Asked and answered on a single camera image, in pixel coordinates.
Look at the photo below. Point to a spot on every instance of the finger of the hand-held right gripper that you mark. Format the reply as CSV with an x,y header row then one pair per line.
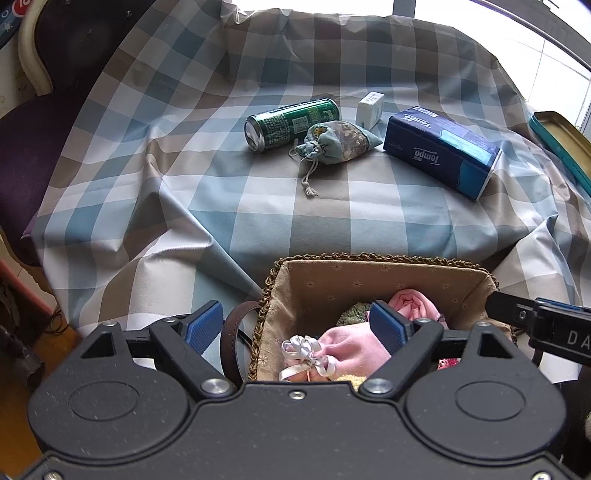
x,y
508,307

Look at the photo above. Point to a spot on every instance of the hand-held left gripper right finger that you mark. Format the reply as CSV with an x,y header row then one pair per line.
x,y
385,325

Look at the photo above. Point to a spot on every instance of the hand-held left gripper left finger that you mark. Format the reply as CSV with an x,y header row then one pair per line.
x,y
205,325

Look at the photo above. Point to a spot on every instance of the green crochet ball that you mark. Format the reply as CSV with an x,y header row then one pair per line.
x,y
355,314

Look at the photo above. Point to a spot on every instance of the salmon pink cloth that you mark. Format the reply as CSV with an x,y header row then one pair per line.
x,y
415,302

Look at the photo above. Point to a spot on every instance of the pink pouch with white ribbon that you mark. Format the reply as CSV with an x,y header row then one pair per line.
x,y
351,344

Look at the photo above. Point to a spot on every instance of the woven basket with fabric lining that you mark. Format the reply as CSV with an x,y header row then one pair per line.
x,y
323,286

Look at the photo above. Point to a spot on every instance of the blue beige checked tablecloth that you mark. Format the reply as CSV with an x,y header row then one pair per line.
x,y
277,221

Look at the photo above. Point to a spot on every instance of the teal tin tray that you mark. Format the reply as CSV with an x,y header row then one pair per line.
x,y
561,143

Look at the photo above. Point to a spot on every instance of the dark metal object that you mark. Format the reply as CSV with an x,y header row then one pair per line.
x,y
32,364

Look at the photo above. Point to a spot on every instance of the blue tissue pack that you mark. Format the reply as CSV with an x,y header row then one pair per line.
x,y
429,147

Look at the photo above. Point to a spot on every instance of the red pole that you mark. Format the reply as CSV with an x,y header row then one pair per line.
x,y
27,288

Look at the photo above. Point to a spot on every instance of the small white packet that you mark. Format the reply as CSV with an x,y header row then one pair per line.
x,y
371,108

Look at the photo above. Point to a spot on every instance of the green drink can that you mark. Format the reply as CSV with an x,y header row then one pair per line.
x,y
291,122

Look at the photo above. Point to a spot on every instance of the purple upholstered chair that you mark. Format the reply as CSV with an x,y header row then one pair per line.
x,y
37,152

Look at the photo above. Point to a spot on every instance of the round dartboard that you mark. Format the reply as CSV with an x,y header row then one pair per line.
x,y
9,23

